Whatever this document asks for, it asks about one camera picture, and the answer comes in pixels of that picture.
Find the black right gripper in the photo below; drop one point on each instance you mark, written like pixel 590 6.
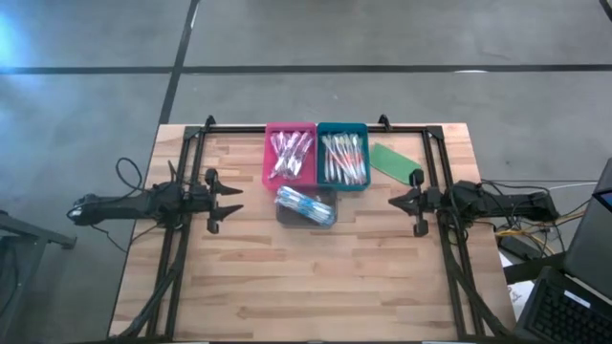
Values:
pixel 432 200

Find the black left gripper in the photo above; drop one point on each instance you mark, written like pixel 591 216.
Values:
pixel 205 203

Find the blue toothbrush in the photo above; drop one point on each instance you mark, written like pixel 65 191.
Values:
pixel 311 210
pixel 325 219
pixel 287 200
pixel 303 195
pixel 319 214
pixel 315 204
pixel 306 208
pixel 296 197

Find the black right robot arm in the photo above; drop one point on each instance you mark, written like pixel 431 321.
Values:
pixel 502 203

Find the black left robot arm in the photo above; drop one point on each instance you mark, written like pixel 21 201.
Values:
pixel 119 208

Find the green plastic lid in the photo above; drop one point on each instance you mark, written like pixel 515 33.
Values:
pixel 392 162

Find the clear plastic bin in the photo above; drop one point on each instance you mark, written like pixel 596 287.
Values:
pixel 282 221

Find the pink plastic bin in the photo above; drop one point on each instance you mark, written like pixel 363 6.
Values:
pixel 312 179

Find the teal plastic bin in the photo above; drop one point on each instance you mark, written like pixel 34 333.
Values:
pixel 320 157

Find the black power brick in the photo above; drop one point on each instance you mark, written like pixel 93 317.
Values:
pixel 514 247

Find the white paper sheet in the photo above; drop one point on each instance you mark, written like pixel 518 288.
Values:
pixel 518 291

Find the computer monitor with blue screen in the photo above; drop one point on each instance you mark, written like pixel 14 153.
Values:
pixel 588 229

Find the black keyboard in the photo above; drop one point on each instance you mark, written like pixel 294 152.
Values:
pixel 564 315

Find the black metal stand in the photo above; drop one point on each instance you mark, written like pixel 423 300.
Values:
pixel 28 231

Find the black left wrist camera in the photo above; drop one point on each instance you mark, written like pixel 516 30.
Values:
pixel 213 225

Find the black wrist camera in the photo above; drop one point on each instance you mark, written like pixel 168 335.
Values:
pixel 421 229
pixel 213 225

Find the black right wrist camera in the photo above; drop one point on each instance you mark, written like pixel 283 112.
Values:
pixel 421 229

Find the black aluminium rig frame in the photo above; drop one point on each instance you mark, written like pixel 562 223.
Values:
pixel 229 129

